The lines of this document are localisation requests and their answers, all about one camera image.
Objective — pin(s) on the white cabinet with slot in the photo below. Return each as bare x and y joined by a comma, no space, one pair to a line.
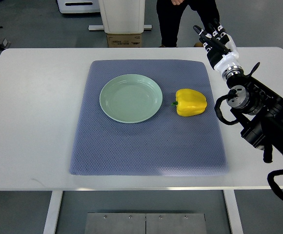
78,6

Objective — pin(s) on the light green plate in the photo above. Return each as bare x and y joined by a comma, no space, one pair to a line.
131,98

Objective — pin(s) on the yellow bell pepper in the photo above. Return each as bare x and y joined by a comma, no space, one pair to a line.
189,102

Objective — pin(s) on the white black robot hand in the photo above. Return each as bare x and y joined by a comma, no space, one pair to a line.
220,47

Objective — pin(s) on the white pedestal machine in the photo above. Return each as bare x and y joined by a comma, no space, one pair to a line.
122,17

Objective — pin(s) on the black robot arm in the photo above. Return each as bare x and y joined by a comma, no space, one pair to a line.
259,110

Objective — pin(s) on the left white table leg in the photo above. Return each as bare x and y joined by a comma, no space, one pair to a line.
53,212

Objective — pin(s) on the grey metal base plate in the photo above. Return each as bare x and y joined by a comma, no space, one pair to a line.
145,223

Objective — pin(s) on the right white table leg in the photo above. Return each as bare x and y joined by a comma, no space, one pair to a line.
233,212

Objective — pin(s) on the white table leg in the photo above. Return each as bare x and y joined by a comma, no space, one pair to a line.
233,212
53,212

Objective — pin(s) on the cardboard box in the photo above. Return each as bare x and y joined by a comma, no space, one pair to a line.
124,40

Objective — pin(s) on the person in black trousers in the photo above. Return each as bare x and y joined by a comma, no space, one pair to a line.
170,14

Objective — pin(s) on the blue-grey textured mat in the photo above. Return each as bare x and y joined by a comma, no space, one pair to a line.
164,145

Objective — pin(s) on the grey metal bracket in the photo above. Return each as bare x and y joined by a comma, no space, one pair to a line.
4,43

